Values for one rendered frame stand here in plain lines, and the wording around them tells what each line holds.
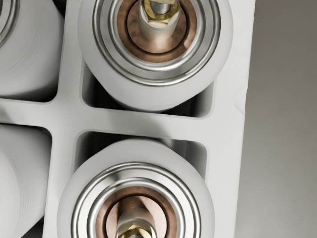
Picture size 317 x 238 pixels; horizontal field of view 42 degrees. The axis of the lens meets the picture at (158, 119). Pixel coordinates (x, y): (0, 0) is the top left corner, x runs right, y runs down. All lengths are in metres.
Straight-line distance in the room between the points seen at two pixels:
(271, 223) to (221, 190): 0.22
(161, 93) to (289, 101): 0.30
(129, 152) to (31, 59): 0.09
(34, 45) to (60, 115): 0.07
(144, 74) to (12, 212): 0.11
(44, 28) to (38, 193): 0.11
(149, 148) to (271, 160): 0.29
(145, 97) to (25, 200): 0.10
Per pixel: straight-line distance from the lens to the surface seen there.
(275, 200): 0.53
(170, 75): 0.24
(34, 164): 0.31
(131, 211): 0.24
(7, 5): 0.26
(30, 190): 0.29
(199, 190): 0.25
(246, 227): 0.53
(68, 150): 0.32
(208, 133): 0.32
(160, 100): 0.25
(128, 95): 0.25
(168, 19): 0.21
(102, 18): 0.25
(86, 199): 0.25
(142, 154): 0.24
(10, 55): 0.26
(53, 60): 0.33
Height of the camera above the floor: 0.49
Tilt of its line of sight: 87 degrees down
